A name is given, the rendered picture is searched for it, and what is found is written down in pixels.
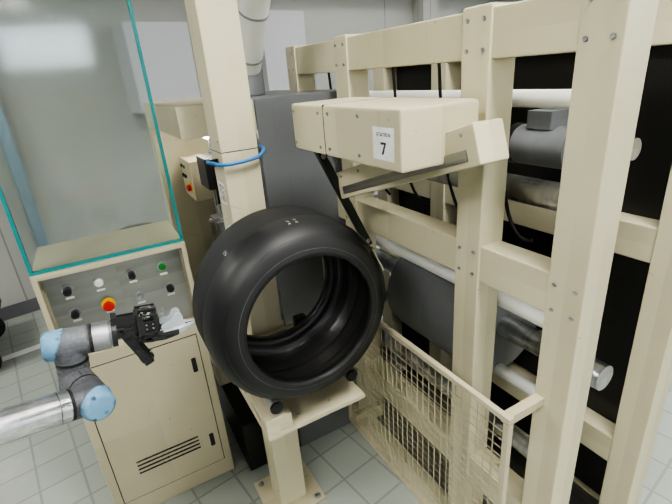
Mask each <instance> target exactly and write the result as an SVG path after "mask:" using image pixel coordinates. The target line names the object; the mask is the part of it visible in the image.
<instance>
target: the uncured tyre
mask: <svg viewBox="0 0 672 504"><path fill-rule="evenodd" d="M288 207H289V208H288ZM290 208H291V209H293V210H295V211H293V210H291V209H290ZM294 218H297V219H298V220H299V221H300V222H301V223H297V224H293V225H290V226H287V225H286V224H285V222H283V221H286V220H290V219H294ZM226 248H227V249H228V250H229V251H230V252H229V253H228V254H227V255H226V256H225V258H223V257H222V256H221V254H222V253H223V252H224V250H225V249H226ZM314 256H322V258H323V261H324V267H325V280H324V285H323V289H322V292H321V295H320V297H319V299H318V301H317V303H316V305H315V306H314V308H313V309H312V311H311V312H310V313H309V314H308V315H307V316H306V317H305V318H304V319H303V320H302V321H301V322H300V323H298V324H297V325H295V326H294V327H292V328H291V329H289V330H287V331H284V332H282V333H279V334H276V335H271V336H253V335H248V334H247V327H248V321H249V317H250V314H251V311H252V308H253V306H254V304H255V302H256V300H257V298H258V296H259V295H260V293H261V292H262V290H263V289H264V288H265V286H266V285H267V284H268V283H269V282H270V281H271V280H272V279H273V278H274V277H275V276H276V275H277V274H278V273H280V272H281V271H282V270H284V269H285V268H287V267H288V266H290V265H292V264H294V263H296V262H298V261H300V260H303V259H306V258H309V257H314ZM384 303H385V280H384V274H383V270H382V267H381V265H380V263H379V261H378V260H377V258H376V256H375V254H374V252H373V249H372V248H371V247H370V245H369V244H368V243H367V241H366V240H365V239H364V238H363V237H362V236H361V235H360V234H359V233H357V232H356V231H355V230H353V229H352V228H350V227H349V226H347V225H345V224H343V223H341V222H339V221H336V220H334V219H332V218H330V217H328V216H326V215H324V214H322V213H320V212H318V211H315V210H313V209H309V208H306V207H300V206H287V207H286V206H277V207H271V208H266V209H262V210H259V211H256V212H253V213H251V214H249V215H247V216H245V217H243V218H241V219H239V220H238V221H236V222H235V223H233V224H232V225H231V226H229V227H228V228H227V229H226V230H225V231H224V232H223V233H222V234H221V235H220V236H219V237H218V238H217V239H216V240H215V241H214V242H213V244H212V245H211V246H210V248H209V249H208V251H207V252H206V254H205V256H204V258H203V260H202V262H201V264H200V266H199V269H198V271H197V275H196V278H195V283H194V289H193V298H192V306H193V315H194V320H195V324H196V327H197V329H198V332H199V334H200V336H201V338H202V340H203V341H204V343H205V345H206V347H207V349H208V351H209V353H210V355H211V357H212V359H213V360H214V362H215V364H216V366H217V367H218V369H219V370H220V371H221V373H222V374H223V375H224V376H225V377H226V378H227V379H228V380H229V381H230V382H232V383H233V384H234V385H236V386H237V387H239V388H240V389H242V390H244V391H245V392H247V393H249V394H252V395H254V396H257V397H261V398H266V399H275V400H284V399H293V398H298V397H302V396H306V395H309V394H311V393H314V392H316V391H318V390H321V389H323V388H325V387H327V386H329V385H330V384H332V383H334V382H335V381H337V380H338V379H340V378H341V377H342V376H344V375H345V374H346V373H347V372H348V371H349V370H351V369H352V368H353V367H354V366H355V365H356V363H357V362H358V361H359V360H360V359H361V358H362V356H363V355H364V354H365V352H366V351H367V349H368V348H369V346H370V344H371V342H372V341H373V339H374V337H375V334H376V332H377V329H378V327H379V324H380V321H381V318H382V314H383V309H384Z"/></svg>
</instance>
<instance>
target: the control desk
mask: <svg viewBox="0 0 672 504"><path fill-rule="evenodd" d="M30 282H31V284H32V287H33V290H34V292H35V295H36V298H37V300H38V303H39V305H40V308H41V311H42V313H43V316H44V319H45V321H46V324H47V327H48V329H49V331H53V330H58V329H60V328H68V327H73V326H79V325H84V324H91V323H95V322H100V321H105V320H107V321H108V322H110V321H109V320H111V319H110V313H116V315H119V314H124V313H130V312H133V309H134V306H140V305H145V304H151V303H154V305H155V307H156V312H157V313H158V316H159V319H160V318H161V317H164V316H168V315H169V313H170V310H171V309H172V308H174V307H176V308H178V309H179V311H180V313H181V315H182V317H183V319H190V320H194V315H193V306H192V298H193V289H194V282H193V277H192V273H191V268H190V264H189V259H188V255H187V250H186V246H185V242H184V241H181V242H177V243H172V244H168V245H164V246H159V247H155V248H151V249H146V250H142V251H138V252H134V253H129V254H125V255H121V256H116V257H112V258H108V259H103V260H99V261H95V262H91V263H86V264H82V265H78V266H73V267H69V268H65V269H60V270H56V271H52V272H47V273H43V274H39V275H35V276H30ZM194 321H195V320H194ZM118 343H119V346H117V347H113V346H112V348H111V349H107V350H103V351H98V352H93V353H89V354H88V355H89V361H90V367H91V370H92V371H93V372H94V373H95V374H96V375H97V376H98V377H99V378H100V380H101V381H102V382H103V383H104V384H105V385H107V386H108V387H109V388H110V389H111V392H112V393H113V394H114V396H115V398H116V405H115V408H114V410H113V411H112V413H111V414H110V415H109V416H108V417H107V418H105V419H103V420H101V421H98V422H92V421H88V420H86V419H84V418H82V419H83V422H84V424H85V427H86V429H87V432H88V435H89V437H90V440H91V443H92V445H93V448H94V451H95V453H96V456H97V459H98V461H99V464H100V467H101V469H102V472H103V474H104V477H105V480H106V482H107V485H108V488H109V490H110V493H111V496H112V498H113V501H114V504H160V503H162V502H164V501H166V500H168V499H171V498H173V497H175V496H177V495H179V494H181V493H183V492H185V491H187V490H189V489H192V488H194V487H196V486H198V485H200V484H202V483H204V482H206V481H208V480H210V479H213V478H215V477H217V476H219V475H221V474H223V473H225V472H227V471H229V470H231V469H234V463H233V459H232V454H231V450H230V445H229V441H228V436H227V432H226V427H225V423H224V418H223V413H222V409H221V404H220V400H219V395H218V391H217V386H216V382H215V377H214V373H213V368H212V364H211V359H210V355H209V351H208V349H207V347H206V345H205V343H204V341H203V340H202V338H201V336H200V334H199V332H198V329H197V327H196V324H193V325H192V326H191V327H189V328H188V329H186V330H185V331H183V332H181V333H179V334H178V335H176V336H174V337H171V338H169V339H166V340H161V341H155V342H149V343H144V344H145V345H146V346H147V347H148V348H150V350H151V351H152V352H153V353H154V362H153V363H151V364H150V365H148V366H146V365H145V364H143V363H142V362H141V361H140V359H139V357H138V356H137V355H136V354H135V353H134V352H133V351H132V350H131V348H130V347H129V346H128V345H127V344H126V343H125V342H124V341H123V340H122V339H118Z"/></svg>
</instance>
